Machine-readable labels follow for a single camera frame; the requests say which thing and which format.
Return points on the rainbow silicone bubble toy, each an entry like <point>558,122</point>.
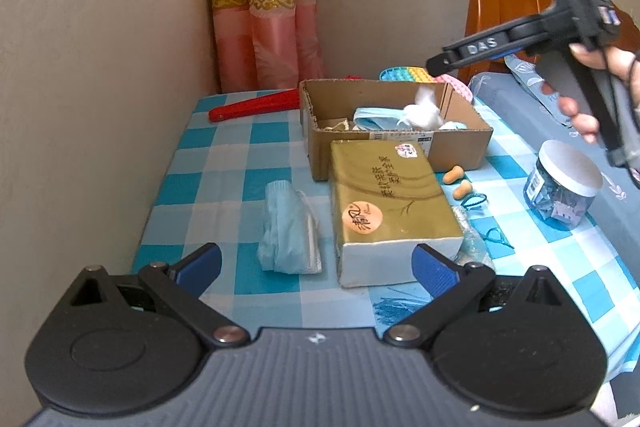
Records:
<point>400,73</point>

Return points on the red folding fan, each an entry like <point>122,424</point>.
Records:
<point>250,107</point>

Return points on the blue checkered tablecloth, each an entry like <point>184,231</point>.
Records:
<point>200,187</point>

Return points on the orange foam earplug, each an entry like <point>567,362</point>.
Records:
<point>451,173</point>
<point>462,190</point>

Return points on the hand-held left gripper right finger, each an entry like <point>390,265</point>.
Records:
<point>434,272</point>

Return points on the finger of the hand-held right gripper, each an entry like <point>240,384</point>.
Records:
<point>504,56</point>
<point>480,46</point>

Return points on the person's right hand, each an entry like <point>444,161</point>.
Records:
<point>582,122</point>

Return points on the binder clips heap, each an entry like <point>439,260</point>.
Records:
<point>555,207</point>

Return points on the cardboard box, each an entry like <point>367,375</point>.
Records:
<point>460,147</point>

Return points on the gold tissue pack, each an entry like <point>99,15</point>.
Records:
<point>390,207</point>

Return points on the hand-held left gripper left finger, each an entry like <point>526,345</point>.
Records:
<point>200,268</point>

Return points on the blue floral pillow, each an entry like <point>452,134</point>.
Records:
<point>525,69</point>

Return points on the clear jar with white lid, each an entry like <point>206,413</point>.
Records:
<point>570,167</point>

